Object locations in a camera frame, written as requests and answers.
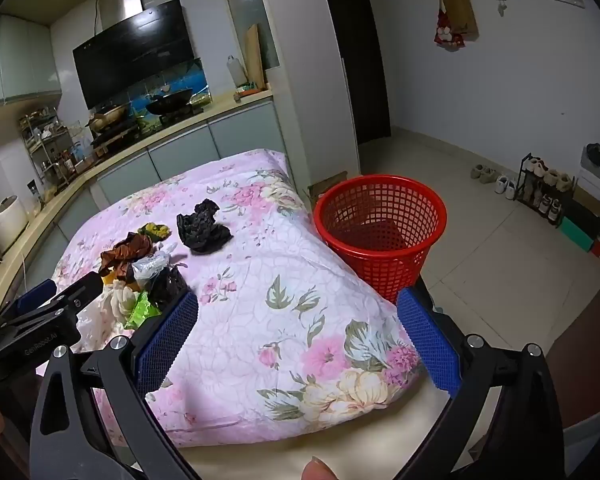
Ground gas stove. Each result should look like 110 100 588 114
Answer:
91 110 205 150

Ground black shoe rack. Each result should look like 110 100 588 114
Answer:
514 152 576 223

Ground crumpled brown wrapper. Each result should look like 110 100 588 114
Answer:
99 232 153 281

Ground clear plastic bag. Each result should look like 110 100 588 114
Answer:
132 254 173 286

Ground person's right hand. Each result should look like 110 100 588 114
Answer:
301 456 338 480

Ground stack of shoe boxes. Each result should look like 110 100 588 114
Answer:
560 160 600 268

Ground crumpled black plastic bag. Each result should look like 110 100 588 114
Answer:
176 200 233 255

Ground golden frying pan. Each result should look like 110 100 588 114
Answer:
89 104 131 133

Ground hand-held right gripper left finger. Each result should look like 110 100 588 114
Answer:
30 290 201 480

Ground cardboard box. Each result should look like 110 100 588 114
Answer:
307 172 361 206

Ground green yellow knitted scrubber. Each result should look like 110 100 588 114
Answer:
137 222 172 241

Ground white rice cooker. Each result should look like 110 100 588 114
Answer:
0 195 30 253

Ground wooden cutting board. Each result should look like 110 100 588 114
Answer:
244 24 266 90

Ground red mesh plastic basket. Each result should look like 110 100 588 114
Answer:
313 175 448 305

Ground green wrapper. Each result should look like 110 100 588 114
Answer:
125 292 162 330

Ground metal spice rack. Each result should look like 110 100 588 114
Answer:
19 110 78 186

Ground black wok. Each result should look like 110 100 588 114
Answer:
145 87 195 116

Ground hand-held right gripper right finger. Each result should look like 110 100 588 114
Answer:
396 275 568 480

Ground white plastic bottle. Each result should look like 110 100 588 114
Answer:
226 55 248 87

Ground white tissue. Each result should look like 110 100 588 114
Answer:
97 280 146 321

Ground small dark plastic bag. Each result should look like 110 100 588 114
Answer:
147 266 188 311

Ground wall cabinets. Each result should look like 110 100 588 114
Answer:
0 12 63 111

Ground dark door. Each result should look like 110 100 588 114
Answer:
315 0 393 146

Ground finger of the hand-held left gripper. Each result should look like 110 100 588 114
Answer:
0 272 105 328
2 280 58 318

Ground black range hood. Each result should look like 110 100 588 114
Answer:
72 0 198 110

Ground pink floral blanket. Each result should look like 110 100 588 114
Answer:
50 149 426 448

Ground kitchen counter with cabinets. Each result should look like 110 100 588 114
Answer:
0 87 288 321

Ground red patterned hanging bag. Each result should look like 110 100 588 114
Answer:
434 0 466 51

